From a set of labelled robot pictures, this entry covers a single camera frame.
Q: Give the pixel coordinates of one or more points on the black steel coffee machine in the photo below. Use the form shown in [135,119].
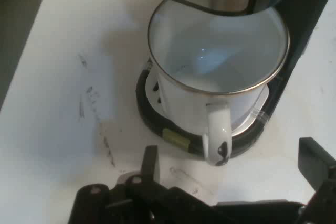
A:
[296,24]

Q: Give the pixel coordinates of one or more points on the green tag on machine base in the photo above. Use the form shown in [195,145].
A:
[175,138]

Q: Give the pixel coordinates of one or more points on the white enamel mug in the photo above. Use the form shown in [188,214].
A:
[210,58]

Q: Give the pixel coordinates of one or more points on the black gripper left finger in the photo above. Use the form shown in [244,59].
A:
[151,165]

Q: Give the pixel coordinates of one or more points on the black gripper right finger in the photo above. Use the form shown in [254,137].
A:
[317,161]

